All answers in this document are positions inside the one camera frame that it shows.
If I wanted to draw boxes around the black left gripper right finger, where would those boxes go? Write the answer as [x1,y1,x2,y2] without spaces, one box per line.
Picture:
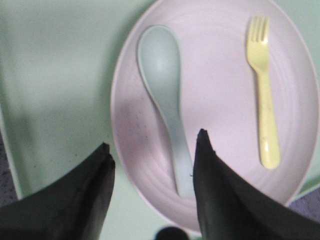
[194,129,320,240]

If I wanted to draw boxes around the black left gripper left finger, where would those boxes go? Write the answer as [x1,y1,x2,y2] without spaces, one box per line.
[0,143,115,240]

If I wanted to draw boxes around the beige round plate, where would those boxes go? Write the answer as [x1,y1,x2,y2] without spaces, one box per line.
[111,0,320,235]

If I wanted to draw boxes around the yellow plastic fork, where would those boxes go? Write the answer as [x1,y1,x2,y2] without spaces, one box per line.
[246,16,281,170]

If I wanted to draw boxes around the light green plastic tray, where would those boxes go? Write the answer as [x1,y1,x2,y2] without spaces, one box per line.
[0,0,320,240]

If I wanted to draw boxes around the pale green plastic spoon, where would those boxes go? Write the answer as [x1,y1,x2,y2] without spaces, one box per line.
[137,25,194,199]

